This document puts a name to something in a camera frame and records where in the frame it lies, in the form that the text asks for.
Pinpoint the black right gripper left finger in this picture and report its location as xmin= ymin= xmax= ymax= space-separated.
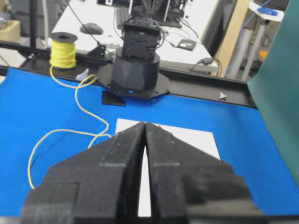
xmin=22 ymin=122 xmax=144 ymax=224

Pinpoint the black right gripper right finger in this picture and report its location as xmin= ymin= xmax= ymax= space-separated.
xmin=145 ymin=123 xmax=267 ymax=224

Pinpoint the white foam board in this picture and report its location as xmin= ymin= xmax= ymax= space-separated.
xmin=115 ymin=118 xmax=221 ymax=217

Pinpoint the blue table mat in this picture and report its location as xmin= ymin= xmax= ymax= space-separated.
xmin=0 ymin=67 xmax=299 ymax=217

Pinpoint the dark green backdrop sheet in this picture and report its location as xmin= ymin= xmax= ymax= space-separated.
xmin=248 ymin=0 xmax=299 ymax=183

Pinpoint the black square disk case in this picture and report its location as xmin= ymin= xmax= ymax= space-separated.
xmin=177 ymin=39 xmax=196 ymax=51

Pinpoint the grey computer mouse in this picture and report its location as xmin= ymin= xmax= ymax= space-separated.
xmin=79 ymin=23 xmax=104 ymax=35

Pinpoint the black keyboard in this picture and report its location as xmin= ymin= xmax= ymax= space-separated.
xmin=116 ymin=7 xmax=131 ymax=29

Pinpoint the black aluminium frame rail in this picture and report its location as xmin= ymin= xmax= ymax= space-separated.
xmin=0 ymin=42 xmax=256 ymax=108

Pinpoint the black spool of yellow wire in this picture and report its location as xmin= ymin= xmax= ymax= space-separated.
xmin=49 ymin=32 xmax=78 ymax=70

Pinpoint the blue cable coil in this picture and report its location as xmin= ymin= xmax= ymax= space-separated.
xmin=256 ymin=7 xmax=280 ymax=16

